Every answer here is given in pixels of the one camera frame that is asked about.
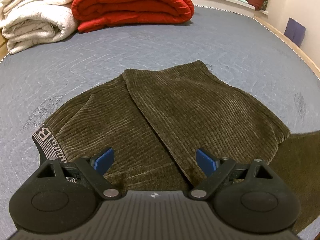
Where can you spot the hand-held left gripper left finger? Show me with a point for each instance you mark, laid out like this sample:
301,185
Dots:
105,158

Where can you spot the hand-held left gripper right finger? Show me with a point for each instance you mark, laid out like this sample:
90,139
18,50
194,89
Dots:
205,161

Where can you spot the grey quilted bed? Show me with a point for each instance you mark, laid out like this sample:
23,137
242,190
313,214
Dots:
150,47

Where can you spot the white fluffy folded blanket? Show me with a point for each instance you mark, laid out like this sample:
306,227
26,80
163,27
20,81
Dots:
32,25

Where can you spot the red folded quilt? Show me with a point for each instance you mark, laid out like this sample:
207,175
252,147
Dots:
130,2

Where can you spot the cream headboard ledge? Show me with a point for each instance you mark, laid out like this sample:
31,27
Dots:
220,1

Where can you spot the purple wall paper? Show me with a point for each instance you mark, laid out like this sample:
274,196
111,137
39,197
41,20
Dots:
295,32

